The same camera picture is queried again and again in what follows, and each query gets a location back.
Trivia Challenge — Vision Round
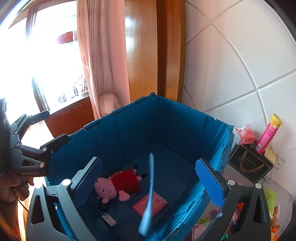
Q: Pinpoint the wooden cabinet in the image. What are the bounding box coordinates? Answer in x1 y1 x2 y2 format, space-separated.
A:
45 96 96 139

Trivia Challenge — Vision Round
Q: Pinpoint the person's left hand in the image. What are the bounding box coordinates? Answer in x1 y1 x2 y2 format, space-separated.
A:
0 176 35 205

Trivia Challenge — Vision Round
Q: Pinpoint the pink floral tissue packet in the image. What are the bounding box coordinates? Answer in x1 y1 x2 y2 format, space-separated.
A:
132 191 168 217

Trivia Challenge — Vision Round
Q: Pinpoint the pink can with yellow lid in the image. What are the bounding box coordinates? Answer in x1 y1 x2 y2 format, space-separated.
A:
254 113 283 155

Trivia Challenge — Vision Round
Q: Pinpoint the pink curtain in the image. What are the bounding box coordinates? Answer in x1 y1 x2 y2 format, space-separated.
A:
76 0 130 119

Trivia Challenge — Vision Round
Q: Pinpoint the pink pig plush toy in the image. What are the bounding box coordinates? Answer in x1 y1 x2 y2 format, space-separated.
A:
94 165 148 204

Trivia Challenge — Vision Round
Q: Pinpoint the white padded headboard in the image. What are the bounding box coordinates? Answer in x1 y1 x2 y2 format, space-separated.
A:
180 0 296 164

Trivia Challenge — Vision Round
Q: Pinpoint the green plush toy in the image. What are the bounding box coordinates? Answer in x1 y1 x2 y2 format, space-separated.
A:
264 188 277 214

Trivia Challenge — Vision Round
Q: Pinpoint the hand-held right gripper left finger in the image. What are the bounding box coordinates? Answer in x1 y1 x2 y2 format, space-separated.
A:
26 157 103 241

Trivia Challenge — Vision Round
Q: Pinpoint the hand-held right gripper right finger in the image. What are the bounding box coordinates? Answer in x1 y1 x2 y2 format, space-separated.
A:
195 158 271 241

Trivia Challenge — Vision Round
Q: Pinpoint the black gift box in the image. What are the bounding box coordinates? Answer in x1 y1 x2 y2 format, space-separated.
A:
228 144 275 183

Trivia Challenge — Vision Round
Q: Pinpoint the blue boomerang toy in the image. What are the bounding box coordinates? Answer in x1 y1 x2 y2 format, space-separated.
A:
138 152 155 237

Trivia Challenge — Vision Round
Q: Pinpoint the orange packet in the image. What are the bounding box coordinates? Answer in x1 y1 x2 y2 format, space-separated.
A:
109 170 126 179

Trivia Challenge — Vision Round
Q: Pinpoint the blue plastic crate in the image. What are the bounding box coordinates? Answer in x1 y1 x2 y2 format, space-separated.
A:
44 93 235 241

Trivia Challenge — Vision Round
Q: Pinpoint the pink tissue box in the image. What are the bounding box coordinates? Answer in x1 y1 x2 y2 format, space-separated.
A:
232 124 256 145

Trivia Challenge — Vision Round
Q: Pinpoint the yellow paper tag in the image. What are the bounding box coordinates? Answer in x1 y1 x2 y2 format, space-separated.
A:
264 147 277 166

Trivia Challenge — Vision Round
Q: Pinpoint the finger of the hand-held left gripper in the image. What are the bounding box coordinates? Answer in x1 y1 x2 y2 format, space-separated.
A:
13 134 71 168
10 110 50 140

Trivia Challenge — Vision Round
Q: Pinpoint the white label card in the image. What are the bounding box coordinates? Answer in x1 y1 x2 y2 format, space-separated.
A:
102 212 117 226

